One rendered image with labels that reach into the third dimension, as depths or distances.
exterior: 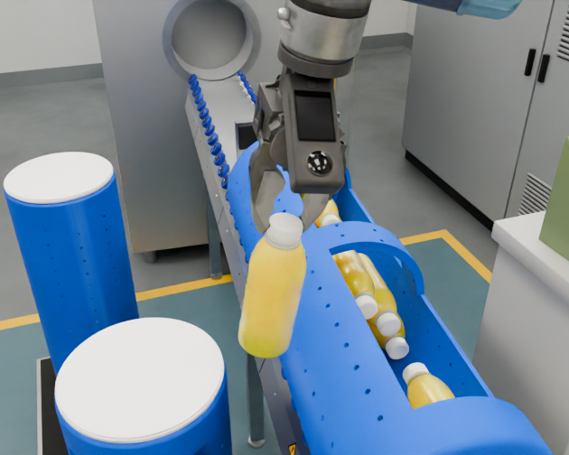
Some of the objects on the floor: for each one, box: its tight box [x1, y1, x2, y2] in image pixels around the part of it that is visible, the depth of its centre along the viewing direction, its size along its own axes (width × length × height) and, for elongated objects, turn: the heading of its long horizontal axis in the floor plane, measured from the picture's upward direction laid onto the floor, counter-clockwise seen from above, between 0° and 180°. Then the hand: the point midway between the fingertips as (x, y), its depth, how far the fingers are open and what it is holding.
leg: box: [245, 350, 265, 448], centre depth 198 cm, size 6×6×63 cm
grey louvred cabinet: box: [401, 0, 569, 232], centre depth 287 cm, size 54×215×145 cm, turn 19°
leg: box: [202, 172, 222, 280], centre depth 279 cm, size 6×6×63 cm
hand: (284, 227), depth 68 cm, fingers closed on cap, 4 cm apart
